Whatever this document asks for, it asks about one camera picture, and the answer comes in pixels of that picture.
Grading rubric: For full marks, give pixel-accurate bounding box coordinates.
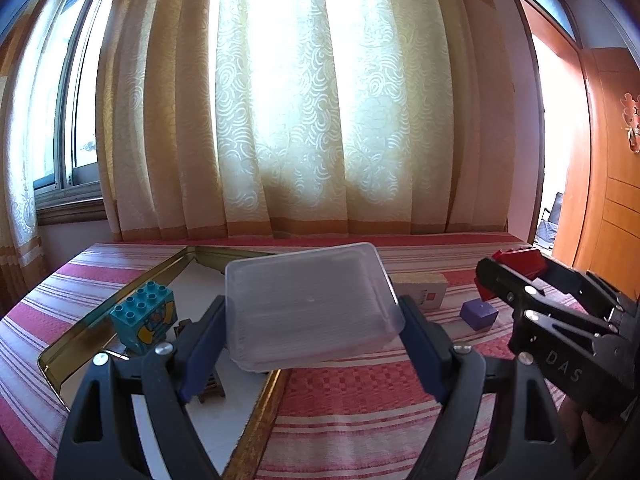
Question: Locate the red toy block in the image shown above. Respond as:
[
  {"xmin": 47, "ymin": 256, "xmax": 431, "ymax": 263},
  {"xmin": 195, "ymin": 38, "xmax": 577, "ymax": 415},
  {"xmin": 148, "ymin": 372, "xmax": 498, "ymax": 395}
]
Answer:
[{"xmin": 474, "ymin": 247, "xmax": 548, "ymax": 302}]

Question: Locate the purple cube block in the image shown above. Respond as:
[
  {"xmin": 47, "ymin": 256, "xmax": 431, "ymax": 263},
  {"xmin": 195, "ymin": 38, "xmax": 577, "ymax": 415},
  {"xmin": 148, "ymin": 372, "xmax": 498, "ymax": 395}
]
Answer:
[{"xmin": 459, "ymin": 298, "xmax": 498, "ymax": 332}]

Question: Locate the brown wooden compartment box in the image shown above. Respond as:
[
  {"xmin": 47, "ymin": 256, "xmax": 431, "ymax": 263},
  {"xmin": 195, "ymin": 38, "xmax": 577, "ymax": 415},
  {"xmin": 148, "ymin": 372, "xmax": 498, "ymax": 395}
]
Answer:
[{"xmin": 174, "ymin": 318, "xmax": 226, "ymax": 404}]

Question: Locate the teal toy brick block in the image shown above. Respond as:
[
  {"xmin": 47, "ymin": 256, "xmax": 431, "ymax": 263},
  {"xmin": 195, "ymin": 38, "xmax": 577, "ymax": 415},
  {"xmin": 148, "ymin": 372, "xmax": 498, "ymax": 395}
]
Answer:
[{"xmin": 110, "ymin": 281, "xmax": 177, "ymax": 356}]

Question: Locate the white cardboard box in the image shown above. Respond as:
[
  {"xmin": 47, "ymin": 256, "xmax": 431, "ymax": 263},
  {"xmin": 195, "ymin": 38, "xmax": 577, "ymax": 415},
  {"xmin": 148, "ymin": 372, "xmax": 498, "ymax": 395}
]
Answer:
[{"xmin": 390, "ymin": 272, "xmax": 448, "ymax": 311}]

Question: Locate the clear plastic box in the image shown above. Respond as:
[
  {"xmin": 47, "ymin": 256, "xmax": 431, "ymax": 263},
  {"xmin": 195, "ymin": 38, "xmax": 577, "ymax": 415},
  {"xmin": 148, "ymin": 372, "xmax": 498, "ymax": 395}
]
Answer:
[{"xmin": 224, "ymin": 243, "xmax": 405, "ymax": 372}]

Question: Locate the person's right hand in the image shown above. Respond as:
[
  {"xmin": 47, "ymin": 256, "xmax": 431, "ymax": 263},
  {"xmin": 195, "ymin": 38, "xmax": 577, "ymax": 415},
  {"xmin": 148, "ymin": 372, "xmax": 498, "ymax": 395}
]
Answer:
[{"xmin": 559, "ymin": 396, "xmax": 625, "ymax": 479}]

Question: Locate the gold metal tin tray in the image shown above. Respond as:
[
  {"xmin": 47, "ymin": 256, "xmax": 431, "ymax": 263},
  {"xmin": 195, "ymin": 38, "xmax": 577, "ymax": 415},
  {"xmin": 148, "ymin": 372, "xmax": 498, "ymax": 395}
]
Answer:
[{"xmin": 38, "ymin": 246, "xmax": 290, "ymax": 479}]

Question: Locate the pink striped bedspread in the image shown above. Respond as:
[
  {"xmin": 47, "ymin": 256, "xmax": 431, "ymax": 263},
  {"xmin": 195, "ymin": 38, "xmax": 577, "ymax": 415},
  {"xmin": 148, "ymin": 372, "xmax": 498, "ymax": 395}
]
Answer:
[{"xmin": 1, "ymin": 233, "xmax": 520, "ymax": 479}]

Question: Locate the copper flower door ornament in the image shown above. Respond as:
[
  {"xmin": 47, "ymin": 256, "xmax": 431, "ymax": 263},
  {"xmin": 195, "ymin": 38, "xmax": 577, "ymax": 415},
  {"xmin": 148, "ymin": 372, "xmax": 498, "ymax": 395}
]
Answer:
[{"xmin": 620, "ymin": 92, "xmax": 640, "ymax": 154}]

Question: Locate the cream patterned curtain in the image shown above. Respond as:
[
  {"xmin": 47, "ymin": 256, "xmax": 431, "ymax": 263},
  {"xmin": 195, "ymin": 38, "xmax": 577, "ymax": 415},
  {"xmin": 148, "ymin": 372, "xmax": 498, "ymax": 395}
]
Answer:
[{"xmin": 96, "ymin": 0, "xmax": 515, "ymax": 240}]

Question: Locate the left side curtain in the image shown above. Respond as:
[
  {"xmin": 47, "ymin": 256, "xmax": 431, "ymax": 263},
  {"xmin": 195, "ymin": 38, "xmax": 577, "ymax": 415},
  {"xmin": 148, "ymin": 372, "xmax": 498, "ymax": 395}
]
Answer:
[{"xmin": 1, "ymin": 0, "xmax": 44, "ymax": 315}]

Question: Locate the window frame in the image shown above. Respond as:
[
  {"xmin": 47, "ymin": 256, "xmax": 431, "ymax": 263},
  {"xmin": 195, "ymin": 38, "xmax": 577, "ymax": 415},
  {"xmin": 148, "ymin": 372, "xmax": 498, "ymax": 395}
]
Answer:
[{"xmin": 28, "ymin": 0, "xmax": 114, "ymax": 226}]

